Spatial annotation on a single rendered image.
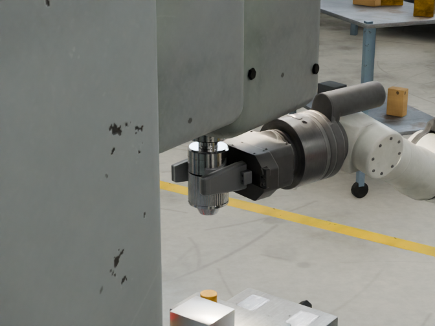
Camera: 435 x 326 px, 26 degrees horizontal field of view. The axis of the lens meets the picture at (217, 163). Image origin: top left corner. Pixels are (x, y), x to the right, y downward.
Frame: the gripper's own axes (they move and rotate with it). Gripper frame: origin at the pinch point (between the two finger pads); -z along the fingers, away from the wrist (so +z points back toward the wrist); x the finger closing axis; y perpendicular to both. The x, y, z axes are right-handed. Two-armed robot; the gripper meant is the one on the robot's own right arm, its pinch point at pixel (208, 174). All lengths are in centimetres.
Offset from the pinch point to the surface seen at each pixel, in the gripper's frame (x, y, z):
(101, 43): 35, -26, -34
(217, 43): 16.2, -19.4, -11.1
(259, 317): 0.3, 20.8, 7.6
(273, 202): -227, 126, 211
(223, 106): 15.9, -13.4, -10.2
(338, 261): -161, 126, 188
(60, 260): 36, -14, -38
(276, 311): -5.2, 24.9, 15.3
